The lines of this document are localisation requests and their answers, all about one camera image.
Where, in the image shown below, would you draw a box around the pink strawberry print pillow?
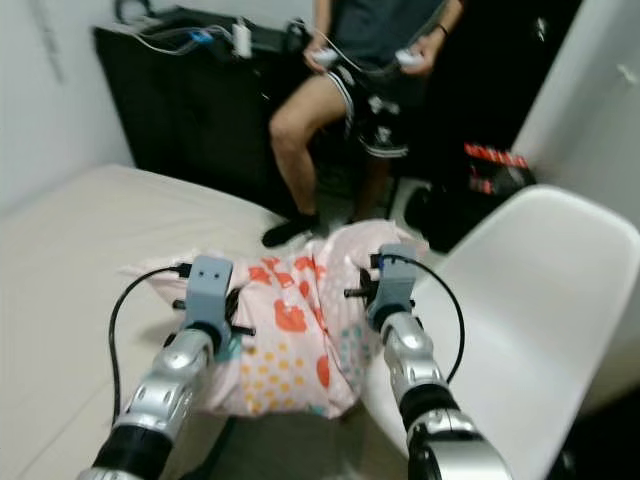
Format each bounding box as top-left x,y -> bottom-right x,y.
120,220 -> 429,419

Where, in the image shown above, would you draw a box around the white plastic shell chair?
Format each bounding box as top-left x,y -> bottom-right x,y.
360,185 -> 640,480

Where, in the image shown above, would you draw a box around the white sheeted mattress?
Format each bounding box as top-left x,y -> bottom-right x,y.
0,165 -> 311,480

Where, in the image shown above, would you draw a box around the red and black box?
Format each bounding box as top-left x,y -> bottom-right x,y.
465,142 -> 536,196

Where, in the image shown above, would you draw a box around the white charger block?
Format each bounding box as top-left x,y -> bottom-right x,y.
233,22 -> 253,59

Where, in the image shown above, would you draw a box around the white wardrobe door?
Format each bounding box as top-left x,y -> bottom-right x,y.
510,0 -> 640,216

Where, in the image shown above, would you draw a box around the black headphones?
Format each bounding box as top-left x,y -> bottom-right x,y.
115,0 -> 151,23

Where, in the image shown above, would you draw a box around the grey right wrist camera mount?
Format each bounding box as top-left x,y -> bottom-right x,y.
375,243 -> 419,321

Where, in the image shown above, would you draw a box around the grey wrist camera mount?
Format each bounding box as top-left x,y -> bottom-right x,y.
375,243 -> 419,321
183,255 -> 234,331

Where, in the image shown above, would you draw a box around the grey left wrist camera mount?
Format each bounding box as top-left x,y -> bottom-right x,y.
183,255 -> 234,331

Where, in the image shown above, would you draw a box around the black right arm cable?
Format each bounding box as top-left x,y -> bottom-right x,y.
372,253 -> 466,386

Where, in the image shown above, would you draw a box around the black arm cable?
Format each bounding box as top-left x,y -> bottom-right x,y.
372,253 -> 466,386
108,262 -> 191,431

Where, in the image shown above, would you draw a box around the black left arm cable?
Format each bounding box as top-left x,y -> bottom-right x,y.
108,262 -> 191,431

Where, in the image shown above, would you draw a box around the white cable tangle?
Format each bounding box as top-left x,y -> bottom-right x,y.
125,18 -> 236,57

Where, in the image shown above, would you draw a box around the grey wall cord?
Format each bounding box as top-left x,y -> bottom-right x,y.
28,0 -> 66,86

